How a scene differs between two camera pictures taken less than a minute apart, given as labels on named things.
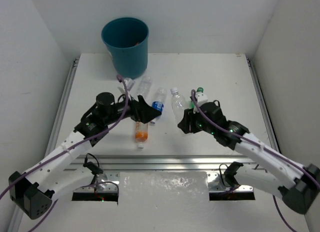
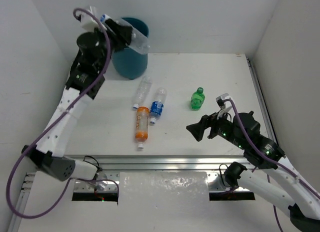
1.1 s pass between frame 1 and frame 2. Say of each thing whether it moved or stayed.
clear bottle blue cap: stayed
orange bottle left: stayed
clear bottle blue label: stayed
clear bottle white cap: moved
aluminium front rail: stayed
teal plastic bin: stayed
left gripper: moved
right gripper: moved
